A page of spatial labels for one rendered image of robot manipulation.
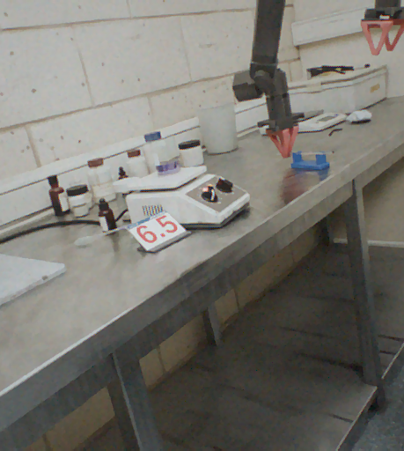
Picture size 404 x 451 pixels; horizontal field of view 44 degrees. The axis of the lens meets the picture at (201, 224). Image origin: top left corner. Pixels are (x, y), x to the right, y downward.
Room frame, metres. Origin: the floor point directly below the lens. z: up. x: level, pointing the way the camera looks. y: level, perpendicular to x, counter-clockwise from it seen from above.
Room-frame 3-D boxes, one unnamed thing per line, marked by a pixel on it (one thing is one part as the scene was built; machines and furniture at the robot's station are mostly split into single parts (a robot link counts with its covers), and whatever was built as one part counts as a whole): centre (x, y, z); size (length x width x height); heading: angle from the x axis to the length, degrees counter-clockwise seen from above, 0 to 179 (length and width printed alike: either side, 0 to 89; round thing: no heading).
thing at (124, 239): (0.86, 0.13, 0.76); 0.06 x 0.06 x 0.02
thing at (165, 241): (0.83, 0.07, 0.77); 0.09 x 0.06 x 0.04; 132
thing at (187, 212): (0.93, 0.02, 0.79); 0.22 x 0.13 x 0.08; 56
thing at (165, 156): (0.97, 0.04, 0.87); 0.06 x 0.05 x 0.08; 156
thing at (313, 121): (1.76, -0.42, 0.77); 0.26 x 0.19 x 0.05; 42
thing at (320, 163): (1.15, -0.28, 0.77); 0.10 x 0.03 x 0.04; 28
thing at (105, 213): (0.96, 0.18, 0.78); 0.03 x 0.03 x 0.07
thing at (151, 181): (0.95, 0.05, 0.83); 0.12 x 0.12 x 0.01; 56
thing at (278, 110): (1.22, -0.24, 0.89); 0.10 x 0.07 x 0.07; 118
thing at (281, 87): (1.22, -0.24, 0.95); 0.07 x 0.06 x 0.07; 59
